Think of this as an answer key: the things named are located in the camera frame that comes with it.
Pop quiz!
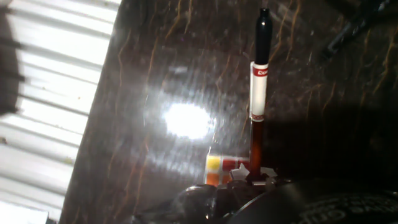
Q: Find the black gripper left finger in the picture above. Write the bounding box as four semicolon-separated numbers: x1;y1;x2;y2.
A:
171;183;219;224

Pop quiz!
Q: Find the white rubik's cube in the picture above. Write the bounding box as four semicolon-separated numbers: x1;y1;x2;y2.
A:
203;154;251;187

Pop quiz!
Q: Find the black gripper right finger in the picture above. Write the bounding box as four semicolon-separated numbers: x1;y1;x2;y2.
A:
229;163;279;191

